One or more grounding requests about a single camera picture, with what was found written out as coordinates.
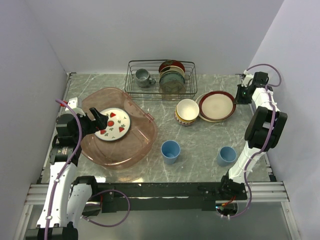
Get cream plate in rack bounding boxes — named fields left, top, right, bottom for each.
left=159, top=65, right=185, bottom=78

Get blue plastic cup left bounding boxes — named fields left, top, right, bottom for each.
left=160, top=140, right=181, bottom=165

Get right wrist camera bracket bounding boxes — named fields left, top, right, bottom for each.
left=241, top=70, right=254, bottom=88

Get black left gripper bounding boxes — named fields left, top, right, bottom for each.
left=73, top=106, right=108, bottom=142

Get white watermelon pattern plate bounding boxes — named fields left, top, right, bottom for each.
left=94, top=107, right=131, bottom=142

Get pink transparent plastic bin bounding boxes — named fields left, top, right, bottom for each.
left=81, top=87, right=158, bottom=170

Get blue plastic cup right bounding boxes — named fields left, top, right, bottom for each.
left=217, top=146, right=237, bottom=167

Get tan bottom plate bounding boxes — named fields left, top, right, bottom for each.
left=195, top=96, right=235, bottom=124

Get blue plastic cup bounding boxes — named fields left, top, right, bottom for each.
left=217, top=146, right=237, bottom=167
left=160, top=140, right=181, bottom=165

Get grey ceramic mug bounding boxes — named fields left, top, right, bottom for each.
left=134, top=68, right=156, bottom=88

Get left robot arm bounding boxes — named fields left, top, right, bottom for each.
left=25, top=107, right=108, bottom=240

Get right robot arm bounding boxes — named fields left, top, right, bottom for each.
left=218, top=70, right=288, bottom=200

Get red floral plate in rack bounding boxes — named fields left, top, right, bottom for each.
left=158, top=60, right=186, bottom=75

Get stacked patterned ceramic bowls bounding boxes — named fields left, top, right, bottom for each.
left=174, top=99, right=200, bottom=126

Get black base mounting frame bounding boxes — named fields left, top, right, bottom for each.
left=82, top=182, right=248, bottom=218

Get beige crackle plate in rack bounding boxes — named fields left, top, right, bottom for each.
left=159, top=80, right=187, bottom=94

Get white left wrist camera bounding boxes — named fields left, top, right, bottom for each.
left=67, top=97, right=79, bottom=109

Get metal wire dish rack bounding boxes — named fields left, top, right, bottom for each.
left=124, top=59, right=198, bottom=101

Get red rimmed cream plate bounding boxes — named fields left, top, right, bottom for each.
left=198, top=90, right=237, bottom=121

